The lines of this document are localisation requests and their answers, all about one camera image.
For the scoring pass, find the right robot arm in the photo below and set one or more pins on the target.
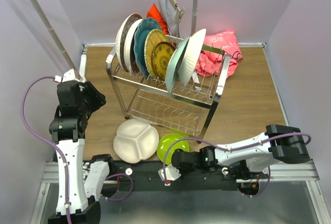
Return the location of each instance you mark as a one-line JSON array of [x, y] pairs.
[[244, 158]]

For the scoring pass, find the beige clip hanger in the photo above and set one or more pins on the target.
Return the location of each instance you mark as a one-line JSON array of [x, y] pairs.
[[175, 11]]

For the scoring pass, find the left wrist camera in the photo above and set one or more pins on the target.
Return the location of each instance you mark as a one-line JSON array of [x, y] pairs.
[[70, 75]]

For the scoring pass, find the teal scalloped plate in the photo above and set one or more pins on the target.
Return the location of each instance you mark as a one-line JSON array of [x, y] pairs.
[[140, 36]]

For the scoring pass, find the grey towel with panda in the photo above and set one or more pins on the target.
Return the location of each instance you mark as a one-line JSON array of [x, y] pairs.
[[174, 27]]

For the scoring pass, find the pale blue square plate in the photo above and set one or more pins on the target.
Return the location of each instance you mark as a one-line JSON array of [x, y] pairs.
[[172, 70]]

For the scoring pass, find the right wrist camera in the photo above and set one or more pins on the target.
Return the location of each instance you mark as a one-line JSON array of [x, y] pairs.
[[169, 174]]

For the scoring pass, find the white divided plate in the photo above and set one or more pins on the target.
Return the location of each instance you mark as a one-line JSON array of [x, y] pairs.
[[135, 141]]

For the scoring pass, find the woven bamboo plate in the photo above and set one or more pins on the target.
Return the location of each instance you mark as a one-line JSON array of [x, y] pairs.
[[153, 38]]

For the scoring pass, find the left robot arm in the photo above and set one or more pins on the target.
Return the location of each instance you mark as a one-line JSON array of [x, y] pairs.
[[78, 197]]

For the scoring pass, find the floral brown rim plate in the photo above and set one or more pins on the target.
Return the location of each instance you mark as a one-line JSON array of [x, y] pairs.
[[120, 38], [191, 55]]

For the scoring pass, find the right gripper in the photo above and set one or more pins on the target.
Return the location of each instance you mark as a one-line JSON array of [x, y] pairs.
[[182, 172]]

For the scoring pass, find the black base bar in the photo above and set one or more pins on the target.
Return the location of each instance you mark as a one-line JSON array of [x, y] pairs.
[[144, 176]]

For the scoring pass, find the yellow black patterned plate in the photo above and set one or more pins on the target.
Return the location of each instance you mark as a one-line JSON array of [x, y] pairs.
[[161, 55]]

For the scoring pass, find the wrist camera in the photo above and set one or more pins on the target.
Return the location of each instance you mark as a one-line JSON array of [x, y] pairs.
[[70, 75], [169, 174]]

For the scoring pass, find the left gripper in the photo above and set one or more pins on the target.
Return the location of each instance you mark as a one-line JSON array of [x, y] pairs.
[[99, 99]]

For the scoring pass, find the lime green plate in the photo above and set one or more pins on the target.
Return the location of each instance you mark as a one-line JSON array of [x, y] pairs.
[[166, 141]]

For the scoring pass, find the orange garment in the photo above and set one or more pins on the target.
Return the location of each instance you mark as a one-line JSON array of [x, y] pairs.
[[155, 14]]

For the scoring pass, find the grey swirl ceramic plate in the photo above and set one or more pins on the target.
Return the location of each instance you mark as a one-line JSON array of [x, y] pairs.
[[129, 57]]

